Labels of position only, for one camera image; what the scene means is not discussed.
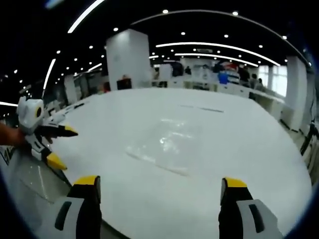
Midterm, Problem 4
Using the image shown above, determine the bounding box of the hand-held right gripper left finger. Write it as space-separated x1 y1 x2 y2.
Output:
39 175 102 239

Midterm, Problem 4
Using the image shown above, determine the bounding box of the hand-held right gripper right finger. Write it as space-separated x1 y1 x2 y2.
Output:
218 177 284 239

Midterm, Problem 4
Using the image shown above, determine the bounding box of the clear resealable plastic bag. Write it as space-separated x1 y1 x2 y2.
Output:
124 118 204 177

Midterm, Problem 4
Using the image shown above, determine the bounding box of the dark chair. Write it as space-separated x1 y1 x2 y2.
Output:
116 77 132 91

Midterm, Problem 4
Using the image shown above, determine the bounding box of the white square pillar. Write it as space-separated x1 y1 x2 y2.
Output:
284 55 311 131
105 28 153 91

